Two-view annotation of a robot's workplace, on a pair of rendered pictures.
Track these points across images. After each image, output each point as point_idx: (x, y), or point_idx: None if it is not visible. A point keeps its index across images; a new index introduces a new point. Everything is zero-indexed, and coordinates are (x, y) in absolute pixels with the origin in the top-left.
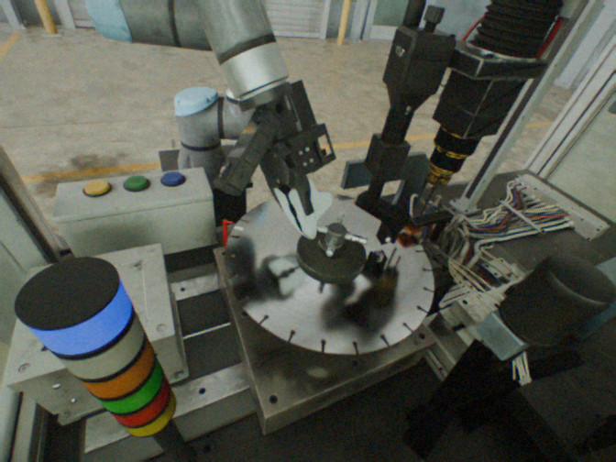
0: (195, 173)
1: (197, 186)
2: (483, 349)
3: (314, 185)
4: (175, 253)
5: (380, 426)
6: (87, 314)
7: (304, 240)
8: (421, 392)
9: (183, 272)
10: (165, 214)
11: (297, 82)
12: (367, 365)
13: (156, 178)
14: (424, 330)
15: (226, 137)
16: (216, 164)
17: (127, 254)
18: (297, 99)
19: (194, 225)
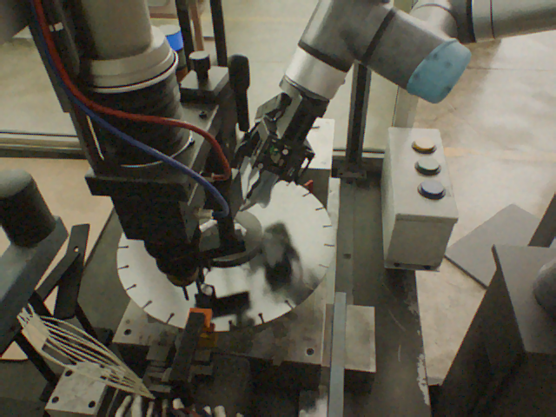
0: (442, 208)
1: (413, 205)
2: (62, 313)
3: (249, 171)
4: (381, 232)
5: (123, 310)
6: None
7: (249, 217)
8: (110, 360)
9: (349, 231)
10: (390, 191)
11: (300, 96)
12: None
13: (437, 180)
14: (128, 339)
15: None
16: (555, 294)
17: (326, 153)
18: (292, 108)
19: (388, 226)
